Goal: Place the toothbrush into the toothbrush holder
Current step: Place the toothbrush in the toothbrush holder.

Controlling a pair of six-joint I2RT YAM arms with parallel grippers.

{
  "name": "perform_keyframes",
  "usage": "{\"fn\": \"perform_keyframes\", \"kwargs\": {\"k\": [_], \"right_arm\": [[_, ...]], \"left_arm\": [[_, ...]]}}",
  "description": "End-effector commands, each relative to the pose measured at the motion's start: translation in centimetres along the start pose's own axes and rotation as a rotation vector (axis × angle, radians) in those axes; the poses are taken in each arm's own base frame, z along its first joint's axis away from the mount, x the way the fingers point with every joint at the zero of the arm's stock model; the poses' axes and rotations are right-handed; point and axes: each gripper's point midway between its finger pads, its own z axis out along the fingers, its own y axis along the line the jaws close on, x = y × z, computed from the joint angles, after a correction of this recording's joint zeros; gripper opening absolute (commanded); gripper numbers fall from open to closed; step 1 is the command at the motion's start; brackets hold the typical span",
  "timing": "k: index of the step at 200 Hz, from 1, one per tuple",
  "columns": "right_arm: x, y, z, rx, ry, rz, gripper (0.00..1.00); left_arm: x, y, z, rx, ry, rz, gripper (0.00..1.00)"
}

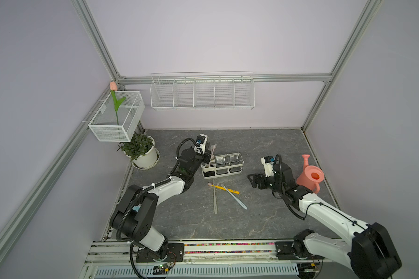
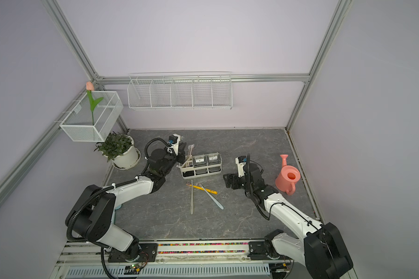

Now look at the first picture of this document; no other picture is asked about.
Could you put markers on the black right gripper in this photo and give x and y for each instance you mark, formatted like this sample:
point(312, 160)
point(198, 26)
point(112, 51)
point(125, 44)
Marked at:
point(261, 176)

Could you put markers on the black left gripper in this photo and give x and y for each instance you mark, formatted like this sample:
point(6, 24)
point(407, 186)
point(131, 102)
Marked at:
point(206, 156)

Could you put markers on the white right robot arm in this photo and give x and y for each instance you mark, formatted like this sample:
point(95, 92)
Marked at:
point(366, 249)

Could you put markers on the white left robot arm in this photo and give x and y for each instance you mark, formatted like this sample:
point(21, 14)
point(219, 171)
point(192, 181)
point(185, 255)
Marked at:
point(133, 216)

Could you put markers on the yellow toothbrush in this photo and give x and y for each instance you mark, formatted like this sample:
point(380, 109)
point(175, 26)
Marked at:
point(225, 189)

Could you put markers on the beige toothbrush holder tray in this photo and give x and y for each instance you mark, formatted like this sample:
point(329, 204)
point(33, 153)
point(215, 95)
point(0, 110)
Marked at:
point(223, 166)

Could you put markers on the grey toothbrush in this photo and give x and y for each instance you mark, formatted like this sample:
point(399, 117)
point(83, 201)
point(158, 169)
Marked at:
point(214, 198)

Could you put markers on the potted green plant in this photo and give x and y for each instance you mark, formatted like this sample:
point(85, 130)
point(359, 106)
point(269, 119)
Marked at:
point(141, 151)

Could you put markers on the pink watering can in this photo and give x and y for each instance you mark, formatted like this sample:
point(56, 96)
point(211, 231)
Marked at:
point(311, 176)

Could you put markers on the artificial pink tulip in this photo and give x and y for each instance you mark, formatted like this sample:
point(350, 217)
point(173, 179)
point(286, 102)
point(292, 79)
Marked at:
point(117, 102)

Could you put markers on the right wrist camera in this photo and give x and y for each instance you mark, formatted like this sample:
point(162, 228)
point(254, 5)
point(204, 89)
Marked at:
point(268, 163)

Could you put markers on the long white wire shelf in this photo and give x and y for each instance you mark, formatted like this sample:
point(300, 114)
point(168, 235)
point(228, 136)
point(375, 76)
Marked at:
point(203, 91)

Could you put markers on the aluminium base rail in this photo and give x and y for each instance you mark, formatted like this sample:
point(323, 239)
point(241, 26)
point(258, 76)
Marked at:
point(209, 258)

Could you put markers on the white wire basket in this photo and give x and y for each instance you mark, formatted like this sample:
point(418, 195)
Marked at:
point(103, 123)

